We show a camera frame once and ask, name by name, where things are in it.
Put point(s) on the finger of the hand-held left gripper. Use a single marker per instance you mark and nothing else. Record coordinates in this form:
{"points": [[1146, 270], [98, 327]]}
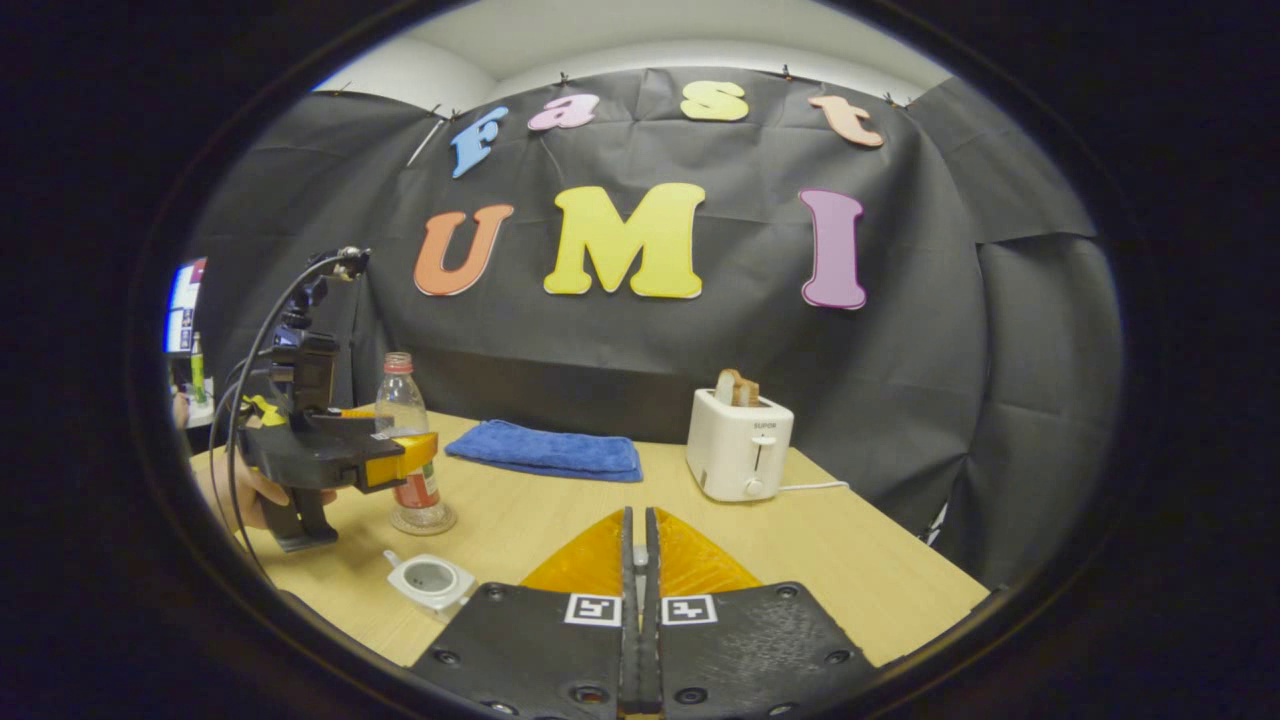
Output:
{"points": [[358, 412], [400, 462]]}

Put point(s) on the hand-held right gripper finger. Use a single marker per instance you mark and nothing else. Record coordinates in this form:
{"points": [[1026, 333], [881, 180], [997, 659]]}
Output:
{"points": [[652, 650], [630, 650]]}

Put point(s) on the clear plastic water bottle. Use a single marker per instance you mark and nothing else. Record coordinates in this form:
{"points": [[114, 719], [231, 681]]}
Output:
{"points": [[400, 405]]}

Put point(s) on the round wooden coaster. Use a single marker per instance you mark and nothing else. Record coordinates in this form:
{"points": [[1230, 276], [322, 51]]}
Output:
{"points": [[445, 520]]}

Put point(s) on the white teacup lid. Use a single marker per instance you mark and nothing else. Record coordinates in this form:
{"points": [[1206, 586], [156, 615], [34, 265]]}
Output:
{"points": [[640, 558]]}

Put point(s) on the white teacup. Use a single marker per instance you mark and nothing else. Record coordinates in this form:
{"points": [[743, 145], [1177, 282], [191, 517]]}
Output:
{"points": [[432, 580]]}

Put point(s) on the green bottle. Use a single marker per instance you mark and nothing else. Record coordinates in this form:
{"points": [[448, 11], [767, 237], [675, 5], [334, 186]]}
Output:
{"points": [[198, 370]]}

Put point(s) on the blue folded towel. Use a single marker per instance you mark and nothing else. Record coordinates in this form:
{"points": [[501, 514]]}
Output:
{"points": [[545, 452]]}

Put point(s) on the computer monitor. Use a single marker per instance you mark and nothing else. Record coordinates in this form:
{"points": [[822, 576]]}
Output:
{"points": [[186, 305]]}

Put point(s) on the white toaster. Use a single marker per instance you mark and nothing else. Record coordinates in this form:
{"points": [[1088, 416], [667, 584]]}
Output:
{"points": [[738, 450]]}

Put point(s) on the black backdrop cloth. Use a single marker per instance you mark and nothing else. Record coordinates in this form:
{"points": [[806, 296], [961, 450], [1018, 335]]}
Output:
{"points": [[640, 350]]}

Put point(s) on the toast slice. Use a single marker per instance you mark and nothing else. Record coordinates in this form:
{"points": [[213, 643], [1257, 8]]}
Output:
{"points": [[738, 388]]}

